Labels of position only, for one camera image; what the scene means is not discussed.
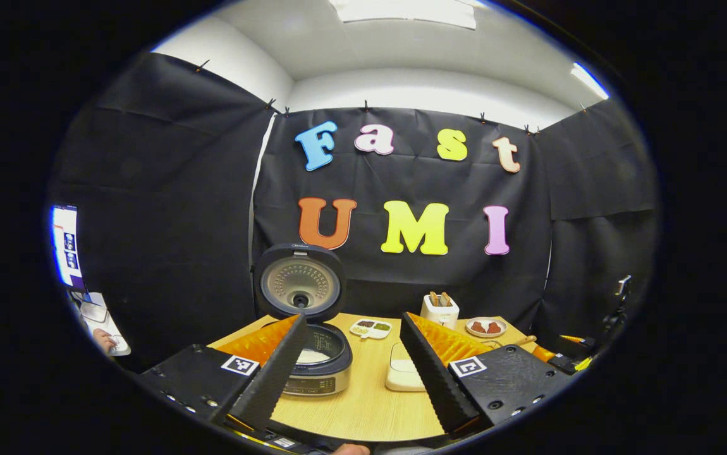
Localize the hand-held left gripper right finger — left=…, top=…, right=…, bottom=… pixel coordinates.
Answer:
left=400, top=312, right=577, bottom=440

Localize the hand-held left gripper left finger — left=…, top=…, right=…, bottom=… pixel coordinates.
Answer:
left=135, top=314, right=309, bottom=435

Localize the clear container of rice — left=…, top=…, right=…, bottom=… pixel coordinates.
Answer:
left=385, top=342, right=427, bottom=392

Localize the dark silver rice cooker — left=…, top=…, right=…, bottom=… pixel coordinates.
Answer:
left=253, top=243, right=353, bottom=397

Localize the white toaster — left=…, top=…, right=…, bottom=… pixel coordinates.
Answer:
left=420, top=292, right=460, bottom=329

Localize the white plate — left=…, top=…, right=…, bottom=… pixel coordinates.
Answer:
left=465, top=317, right=508, bottom=339

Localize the dark box with white label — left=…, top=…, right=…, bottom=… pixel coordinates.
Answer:
left=267, top=432, right=306, bottom=452

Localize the white divided dish with beans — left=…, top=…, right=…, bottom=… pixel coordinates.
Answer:
left=349, top=318, right=393, bottom=340

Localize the black backdrop cloth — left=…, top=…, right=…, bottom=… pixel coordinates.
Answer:
left=47, top=52, right=658, bottom=373

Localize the computer monitor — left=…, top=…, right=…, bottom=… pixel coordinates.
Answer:
left=51, top=204, right=86, bottom=289

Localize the small ceiling light panel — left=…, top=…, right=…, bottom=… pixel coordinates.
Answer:
left=570, top=62, right=610, bottom=100

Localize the large ceiling light panel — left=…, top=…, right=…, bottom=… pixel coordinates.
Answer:
left=329, top=0, right=477, bottom=30

